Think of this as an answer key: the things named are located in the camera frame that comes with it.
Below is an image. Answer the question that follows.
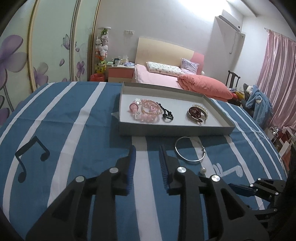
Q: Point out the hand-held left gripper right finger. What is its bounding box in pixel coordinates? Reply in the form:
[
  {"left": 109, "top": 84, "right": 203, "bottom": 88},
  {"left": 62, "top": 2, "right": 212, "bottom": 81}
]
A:
[{"left": 158, "top": 144, "right": 270, "bottom": 241}]

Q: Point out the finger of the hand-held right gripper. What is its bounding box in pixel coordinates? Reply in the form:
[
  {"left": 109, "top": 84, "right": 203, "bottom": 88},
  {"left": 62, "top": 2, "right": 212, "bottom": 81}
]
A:
[{"left": 228, "top": 178, "right": 287, "bottom": 202}]

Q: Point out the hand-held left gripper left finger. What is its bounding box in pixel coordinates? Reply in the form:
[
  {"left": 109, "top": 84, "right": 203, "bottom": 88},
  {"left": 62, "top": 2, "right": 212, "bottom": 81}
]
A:
[{"left": 25, "top": 145, "right": 137, "bottom": 241}]

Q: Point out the thin silver bangle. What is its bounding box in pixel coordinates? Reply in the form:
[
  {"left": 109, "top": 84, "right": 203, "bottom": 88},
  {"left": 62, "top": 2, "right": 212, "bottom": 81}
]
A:
[{"left": 174, "top": 136, "right": 206, "bottom": 164}]

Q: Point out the large pink bead bracelet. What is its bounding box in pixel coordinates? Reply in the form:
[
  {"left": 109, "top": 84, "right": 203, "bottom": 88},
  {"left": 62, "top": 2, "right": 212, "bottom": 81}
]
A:
[{"left": 129, "top": 98, "right": 160, "bottom": 123}]

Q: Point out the pink pearl bracelet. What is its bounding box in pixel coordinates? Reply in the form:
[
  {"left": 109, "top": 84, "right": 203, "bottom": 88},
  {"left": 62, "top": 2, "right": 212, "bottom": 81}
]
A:
[{"left": 142, "top": 99, "right": 163, "bottom": 115}]

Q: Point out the grey cardboard box tray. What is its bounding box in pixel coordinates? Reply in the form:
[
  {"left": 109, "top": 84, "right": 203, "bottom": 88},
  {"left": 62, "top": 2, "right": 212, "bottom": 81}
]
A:
[{"left": 118, "top": 82, "right": 236, "bottom": 138}]

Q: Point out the dark red bead bracelet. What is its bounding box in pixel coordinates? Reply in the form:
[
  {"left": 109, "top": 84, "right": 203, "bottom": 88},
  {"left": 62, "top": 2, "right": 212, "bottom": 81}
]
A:
[{"left": 189, "top": 107, "right": 205, "bottom": 123}]

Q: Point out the white pearl bracelet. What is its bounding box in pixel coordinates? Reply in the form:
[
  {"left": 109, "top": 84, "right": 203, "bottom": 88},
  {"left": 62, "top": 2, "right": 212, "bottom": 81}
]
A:
[{"left": 193, "top": 103, "right": 209, "bottom": 121}]

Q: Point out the blue white striped tablecloth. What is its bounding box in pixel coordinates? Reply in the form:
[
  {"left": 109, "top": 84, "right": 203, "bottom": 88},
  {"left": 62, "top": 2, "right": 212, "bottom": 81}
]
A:
[{"left": 0, "top": 81, "right": 289, "bottom": 241}]

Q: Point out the blue fleece robe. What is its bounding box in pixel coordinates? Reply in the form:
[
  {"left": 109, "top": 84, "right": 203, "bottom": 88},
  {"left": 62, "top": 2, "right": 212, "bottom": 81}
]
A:
[{"left": 245, "top": 85, "right": 274, "bottom": 127}]

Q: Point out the salmon folded duvet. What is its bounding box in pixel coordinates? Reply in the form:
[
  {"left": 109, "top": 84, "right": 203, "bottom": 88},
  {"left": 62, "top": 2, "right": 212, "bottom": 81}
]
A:
[{"left": 178, "top": 74, "right": 234, "bottom": 102}]

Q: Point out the bed with pink sheet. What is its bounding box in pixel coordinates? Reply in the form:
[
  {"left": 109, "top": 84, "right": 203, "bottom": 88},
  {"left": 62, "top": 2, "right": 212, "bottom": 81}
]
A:
[{"left": 131, "top": 64, "right": 185, "bottom": 90}]

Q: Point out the colourful clutter on chair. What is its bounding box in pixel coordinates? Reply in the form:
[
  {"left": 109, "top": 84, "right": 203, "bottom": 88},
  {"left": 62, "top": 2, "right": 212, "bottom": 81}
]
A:
[{"left": 228, "top": 88, "right": 246, "bottom": 100}]

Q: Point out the pink white nightstand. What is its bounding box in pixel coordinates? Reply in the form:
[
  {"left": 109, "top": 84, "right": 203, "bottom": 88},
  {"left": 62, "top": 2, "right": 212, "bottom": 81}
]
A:
[{"left": 108, "top": 65, "right": 136, "bottom": 83}]

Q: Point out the white patterned pillow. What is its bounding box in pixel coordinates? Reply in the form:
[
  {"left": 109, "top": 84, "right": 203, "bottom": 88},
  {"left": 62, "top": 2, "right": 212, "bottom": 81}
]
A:
[{"left": 146, "top": 61, "right": 183, "bottom": 77}]

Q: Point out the purple pillow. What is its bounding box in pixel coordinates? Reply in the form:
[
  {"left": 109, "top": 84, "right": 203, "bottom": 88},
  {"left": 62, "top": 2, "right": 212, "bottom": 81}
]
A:
[{"left": 180, "top": 58, "right": 200, "bottom": 75}]

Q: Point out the dark wooden chair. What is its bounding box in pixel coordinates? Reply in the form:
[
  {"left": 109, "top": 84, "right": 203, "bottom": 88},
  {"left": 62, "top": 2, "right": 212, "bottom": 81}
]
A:
[{"left": 225, "top": 70, "right": 240, "bottom": 90}]

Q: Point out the pink curtain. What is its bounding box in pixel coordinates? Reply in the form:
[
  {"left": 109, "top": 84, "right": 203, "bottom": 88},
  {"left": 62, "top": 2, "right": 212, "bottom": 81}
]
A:
[{"left": 254, "top": 30, "right": 296, "bottom": 131}]

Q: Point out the beige pink headboard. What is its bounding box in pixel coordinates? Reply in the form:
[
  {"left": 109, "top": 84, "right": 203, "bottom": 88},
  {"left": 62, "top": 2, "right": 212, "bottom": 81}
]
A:
[{"left": 135, "top": 37, "right": 205, "bottom": 76}]

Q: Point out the clear tube of plush toys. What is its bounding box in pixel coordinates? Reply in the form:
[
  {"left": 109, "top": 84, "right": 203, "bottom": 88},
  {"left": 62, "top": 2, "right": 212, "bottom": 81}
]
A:
[{"left": 94, "top": 27, "right": 111, "bottom": 76}]

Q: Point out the flower print sliding wardrobe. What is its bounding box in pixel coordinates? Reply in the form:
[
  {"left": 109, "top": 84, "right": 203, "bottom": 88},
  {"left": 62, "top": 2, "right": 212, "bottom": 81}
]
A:
[{"left": 0, "top": 0, "right": 102, "bottom": 127}]

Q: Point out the curtain rod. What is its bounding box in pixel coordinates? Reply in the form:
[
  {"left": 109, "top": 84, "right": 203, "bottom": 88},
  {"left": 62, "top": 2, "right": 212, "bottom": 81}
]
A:
[{"left": 264, "top": 27, "right": 296, "bottom": 42}]

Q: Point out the white air conditioner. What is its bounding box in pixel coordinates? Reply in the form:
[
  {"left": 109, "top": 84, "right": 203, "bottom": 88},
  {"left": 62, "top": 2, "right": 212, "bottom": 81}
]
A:
[{"left": 218, "top": 15, "right": 244, "bottom": 32}]

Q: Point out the white wire rack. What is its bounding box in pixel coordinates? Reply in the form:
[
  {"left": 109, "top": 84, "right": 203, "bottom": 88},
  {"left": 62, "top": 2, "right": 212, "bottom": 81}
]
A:
[{"left": 268, "top": 125, "right": 296, "bottom": 161}]

